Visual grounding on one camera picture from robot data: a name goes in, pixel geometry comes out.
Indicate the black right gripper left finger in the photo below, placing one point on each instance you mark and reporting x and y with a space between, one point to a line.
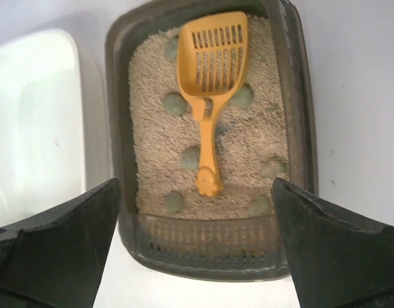
56 258

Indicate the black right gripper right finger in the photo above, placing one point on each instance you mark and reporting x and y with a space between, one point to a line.
337 258

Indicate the dark translucent litter box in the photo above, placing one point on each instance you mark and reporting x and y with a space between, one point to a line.
234 250

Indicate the yellow plastic litter scoop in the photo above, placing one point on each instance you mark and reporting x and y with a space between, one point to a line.
211 65

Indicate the white plastic waste bin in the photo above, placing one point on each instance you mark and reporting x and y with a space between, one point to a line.
42 156

